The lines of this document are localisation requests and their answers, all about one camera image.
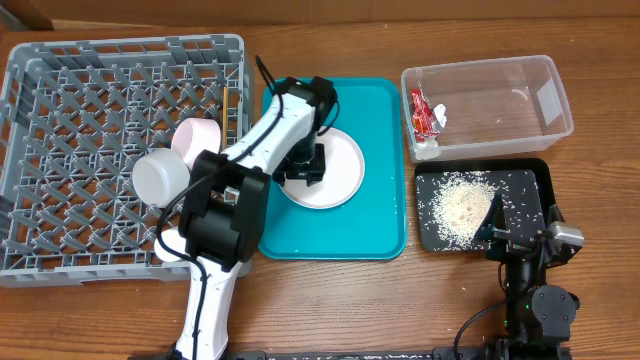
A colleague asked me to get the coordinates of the pink small bowl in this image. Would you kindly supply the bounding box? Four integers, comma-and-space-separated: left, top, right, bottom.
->
171, 118, 222, 170

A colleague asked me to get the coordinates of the white round plate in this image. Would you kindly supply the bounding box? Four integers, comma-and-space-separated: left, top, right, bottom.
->
281, 128, 366, 210

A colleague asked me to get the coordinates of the red snack wrapper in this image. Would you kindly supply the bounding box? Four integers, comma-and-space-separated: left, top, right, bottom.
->
411, 89, 447, 148

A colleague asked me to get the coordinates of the clear plastic waste bin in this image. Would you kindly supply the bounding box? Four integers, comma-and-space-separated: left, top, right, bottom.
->
401, 55, 574, 163

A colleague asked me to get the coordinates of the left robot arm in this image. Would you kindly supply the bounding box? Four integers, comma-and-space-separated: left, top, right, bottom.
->
171, 77, 338, 359

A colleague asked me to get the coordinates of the white paper cup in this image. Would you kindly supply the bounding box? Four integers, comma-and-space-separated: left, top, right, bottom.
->
154, 229, 190, 263

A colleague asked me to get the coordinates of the teal plastic serving tray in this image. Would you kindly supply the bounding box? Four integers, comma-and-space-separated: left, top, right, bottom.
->
259, 78, 407, 260

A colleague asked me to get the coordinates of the grey bowl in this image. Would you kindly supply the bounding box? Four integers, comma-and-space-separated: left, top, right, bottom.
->
131, 148, 190, 208

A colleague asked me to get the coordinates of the grey plastic dish rack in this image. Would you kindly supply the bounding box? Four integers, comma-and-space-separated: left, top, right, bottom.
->
1, 34, 253, 288

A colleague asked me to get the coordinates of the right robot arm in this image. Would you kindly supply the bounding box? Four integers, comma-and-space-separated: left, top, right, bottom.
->
471, 195, 585, 359

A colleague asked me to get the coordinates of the black rectangular tray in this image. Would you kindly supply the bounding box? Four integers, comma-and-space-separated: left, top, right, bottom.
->
414, 158, 555, 252

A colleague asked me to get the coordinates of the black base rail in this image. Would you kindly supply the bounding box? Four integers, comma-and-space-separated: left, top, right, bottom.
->
127, 345, 571, 360

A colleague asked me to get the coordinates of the pile of white rice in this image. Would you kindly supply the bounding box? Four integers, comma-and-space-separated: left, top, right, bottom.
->
417, 170, 544, 250

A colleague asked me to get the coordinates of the wooden chopstick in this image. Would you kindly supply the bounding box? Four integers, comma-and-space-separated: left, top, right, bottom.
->
221, 86, 229, 150

